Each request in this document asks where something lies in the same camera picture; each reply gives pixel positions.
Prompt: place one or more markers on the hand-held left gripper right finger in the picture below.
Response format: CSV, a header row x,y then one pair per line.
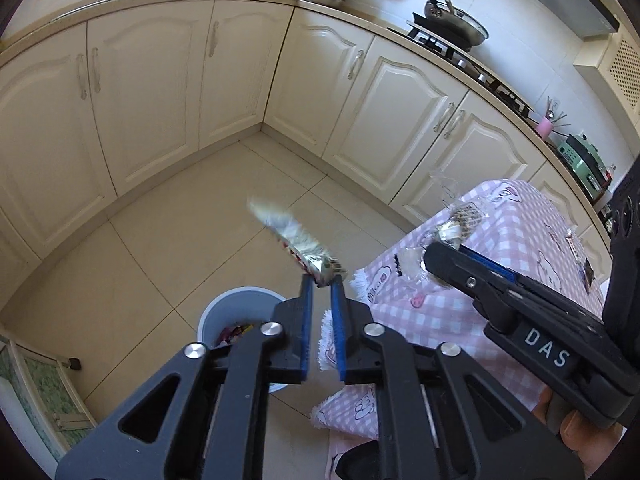
x,y
339,330

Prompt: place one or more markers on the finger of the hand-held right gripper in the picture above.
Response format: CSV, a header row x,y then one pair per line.
x,y
492,264
450,265

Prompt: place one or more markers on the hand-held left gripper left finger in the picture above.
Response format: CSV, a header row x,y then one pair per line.
x,y
306,330

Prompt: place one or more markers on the cream wrapper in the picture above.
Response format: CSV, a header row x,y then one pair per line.
x,y
451,235

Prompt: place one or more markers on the blue plastic waste bin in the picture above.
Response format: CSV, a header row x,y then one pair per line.
x,y
235,305

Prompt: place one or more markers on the silver snack wrapper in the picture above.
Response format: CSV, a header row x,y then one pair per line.
x,y
300,242

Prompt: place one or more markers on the person's right hand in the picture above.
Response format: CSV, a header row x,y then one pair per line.
x,y
590,445

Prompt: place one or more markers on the pink checked tablecloth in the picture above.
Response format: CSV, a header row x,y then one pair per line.
x,y
520,240

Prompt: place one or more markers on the clear white wrapper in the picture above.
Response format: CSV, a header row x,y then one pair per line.
x,y
411,262

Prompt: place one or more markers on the clear grid-printed wrapper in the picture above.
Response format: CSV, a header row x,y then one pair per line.
x,y
467,216

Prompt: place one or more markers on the pile of colourful wrappers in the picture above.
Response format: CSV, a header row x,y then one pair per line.
x,y
237,334

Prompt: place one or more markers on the clear plastic wrapper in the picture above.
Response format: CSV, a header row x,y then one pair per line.
x,y
445,187

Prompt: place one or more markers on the small striped wrapper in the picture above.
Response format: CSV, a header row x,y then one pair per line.
x,y
575,245

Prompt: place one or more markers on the small dark wrapper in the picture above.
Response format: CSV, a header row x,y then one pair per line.
x,y
588,275

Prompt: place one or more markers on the black kitchen appliance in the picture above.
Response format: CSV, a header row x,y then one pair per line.
x,y
606,215

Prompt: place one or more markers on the green countertop oven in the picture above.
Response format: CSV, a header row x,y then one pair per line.
x,y
580,162

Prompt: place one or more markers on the black shoe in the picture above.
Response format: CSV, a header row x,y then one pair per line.
x,y
357,465

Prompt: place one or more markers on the pink utensil holder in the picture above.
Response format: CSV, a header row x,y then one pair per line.
x,y
546,127

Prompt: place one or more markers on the black gas stove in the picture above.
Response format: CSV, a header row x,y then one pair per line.
x,y
475,65

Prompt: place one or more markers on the black door stopper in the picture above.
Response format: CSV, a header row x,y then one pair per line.
x,y
74,364

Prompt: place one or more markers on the black frying pan with lid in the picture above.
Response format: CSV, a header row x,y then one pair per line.
x,y
455,15

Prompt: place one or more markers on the patterned glass door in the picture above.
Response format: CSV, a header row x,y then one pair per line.
x,y
35,400

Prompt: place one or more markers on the cream kitchen base cabinets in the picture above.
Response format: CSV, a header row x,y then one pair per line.
x,y
150,75

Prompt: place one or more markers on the cream lattice wall cabinet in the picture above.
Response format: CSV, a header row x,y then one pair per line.
x,y
615,70

